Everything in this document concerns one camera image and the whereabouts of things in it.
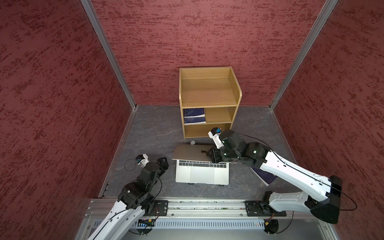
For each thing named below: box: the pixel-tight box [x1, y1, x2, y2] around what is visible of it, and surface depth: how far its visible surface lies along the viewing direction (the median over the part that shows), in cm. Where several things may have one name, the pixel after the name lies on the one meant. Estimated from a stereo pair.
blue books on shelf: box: [183, 108, 207, 125], surface depth 91 cm
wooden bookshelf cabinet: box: [179, 66, 242, 139], surface depth 89 cm
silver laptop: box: [171, 144, 237, 185], surface depth 84 cm
